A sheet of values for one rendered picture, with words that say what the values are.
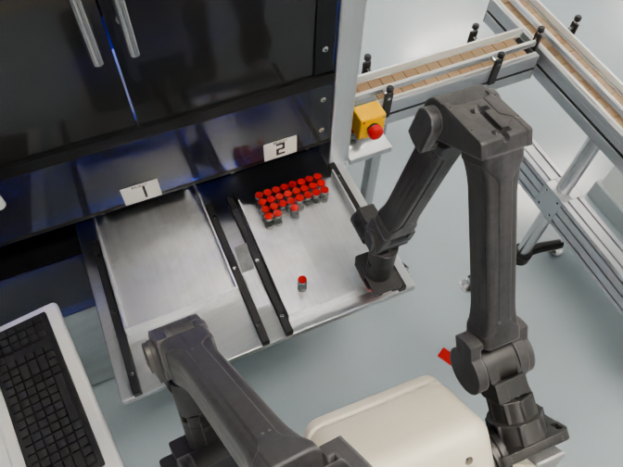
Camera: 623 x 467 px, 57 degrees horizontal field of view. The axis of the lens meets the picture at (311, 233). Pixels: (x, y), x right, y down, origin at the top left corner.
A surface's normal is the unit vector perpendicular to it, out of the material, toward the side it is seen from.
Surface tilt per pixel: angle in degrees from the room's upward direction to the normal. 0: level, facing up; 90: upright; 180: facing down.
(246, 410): 41
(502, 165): 59
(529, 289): 0
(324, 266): 0
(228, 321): 0
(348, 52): 90
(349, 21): 90
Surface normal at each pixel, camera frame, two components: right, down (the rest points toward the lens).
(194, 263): 0.03, -0.54
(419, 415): -0.23, -0.93
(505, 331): 0.37, 0.39
